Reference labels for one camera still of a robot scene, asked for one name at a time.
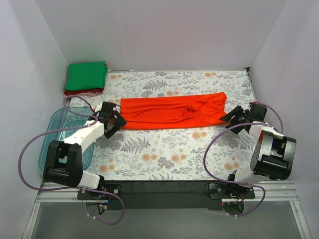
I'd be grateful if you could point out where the orange t-shirt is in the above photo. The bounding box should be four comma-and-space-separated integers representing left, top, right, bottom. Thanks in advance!
121, 92, 227, 130

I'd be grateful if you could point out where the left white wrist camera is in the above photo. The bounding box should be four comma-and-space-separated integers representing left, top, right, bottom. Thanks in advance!
94, 102, 103, 113

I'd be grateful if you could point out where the clear teal plastic bin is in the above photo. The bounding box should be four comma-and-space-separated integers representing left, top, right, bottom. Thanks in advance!
38, 108, 95, 171

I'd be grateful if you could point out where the aluminium frame rail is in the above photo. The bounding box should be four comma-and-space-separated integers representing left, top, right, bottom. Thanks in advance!
25, 181, 311, 239

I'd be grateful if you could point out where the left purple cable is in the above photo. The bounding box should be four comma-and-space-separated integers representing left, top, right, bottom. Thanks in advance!
18, 95, 125, 226

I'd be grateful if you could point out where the purple cable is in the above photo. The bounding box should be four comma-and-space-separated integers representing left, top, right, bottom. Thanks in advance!
203, 104, 284, 218
18, 95, 125, 226

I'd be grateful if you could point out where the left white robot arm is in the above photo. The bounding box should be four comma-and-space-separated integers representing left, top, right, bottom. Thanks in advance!
43, 102, 127, 199

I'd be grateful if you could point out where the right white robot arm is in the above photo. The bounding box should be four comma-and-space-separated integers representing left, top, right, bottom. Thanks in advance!
217, 102, 297, 198

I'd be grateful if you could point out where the folded pink t-shirt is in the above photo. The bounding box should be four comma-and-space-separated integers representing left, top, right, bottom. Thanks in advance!
63, 92, 100, 99

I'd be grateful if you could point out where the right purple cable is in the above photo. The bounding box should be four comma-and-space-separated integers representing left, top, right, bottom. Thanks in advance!
203, 104, 284, 218

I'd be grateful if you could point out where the folded green t-shirt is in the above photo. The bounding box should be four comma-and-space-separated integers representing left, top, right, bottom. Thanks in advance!
64, 61, 108, 91

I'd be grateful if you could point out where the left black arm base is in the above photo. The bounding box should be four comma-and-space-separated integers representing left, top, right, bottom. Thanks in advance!
77, 183, 122, 200

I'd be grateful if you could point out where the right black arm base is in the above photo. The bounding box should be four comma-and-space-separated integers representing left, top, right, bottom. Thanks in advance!
203, 181, 255, 199

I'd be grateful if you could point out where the floral patterned table mat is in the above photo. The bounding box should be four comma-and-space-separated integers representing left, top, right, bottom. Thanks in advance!
70, 71, 256, 180

